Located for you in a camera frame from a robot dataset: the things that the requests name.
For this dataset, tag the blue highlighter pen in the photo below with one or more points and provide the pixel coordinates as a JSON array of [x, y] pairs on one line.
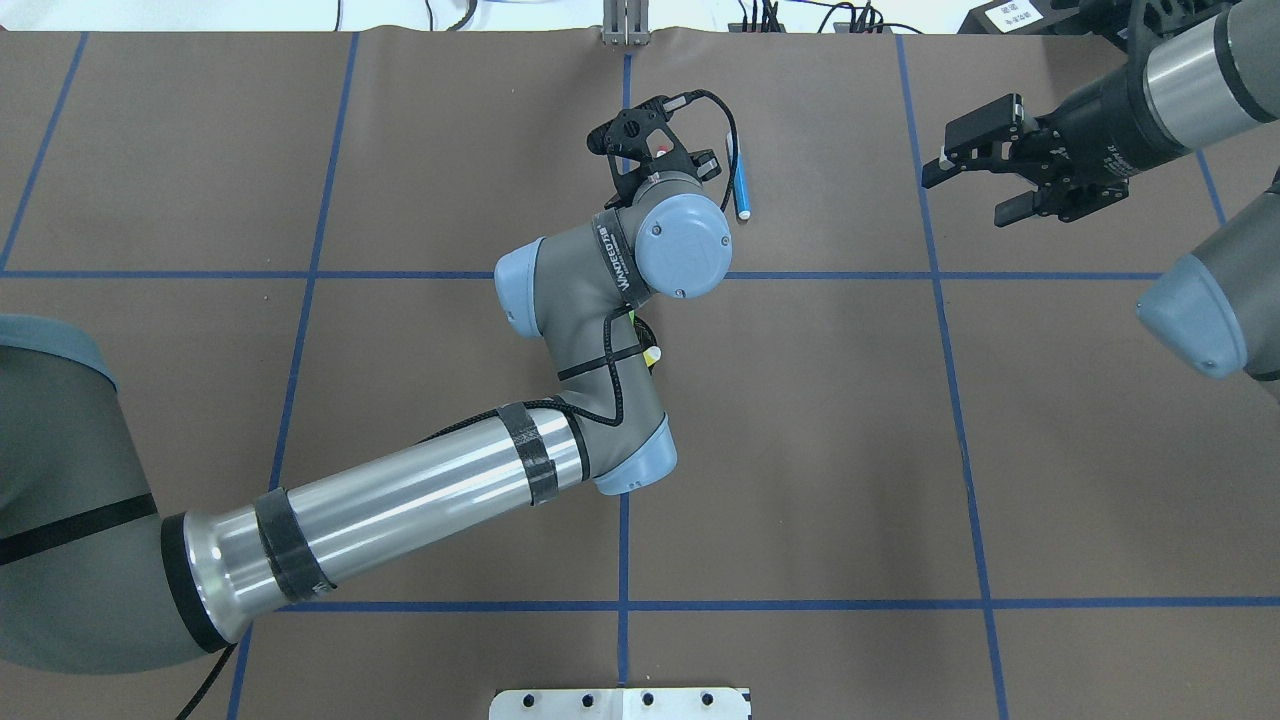
[[740, 187]]

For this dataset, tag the aluminium frame post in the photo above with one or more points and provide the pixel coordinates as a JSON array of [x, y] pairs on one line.
[[626, 23]]

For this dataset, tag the white pedestal column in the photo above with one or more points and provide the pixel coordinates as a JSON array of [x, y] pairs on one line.
[[623, 703]]

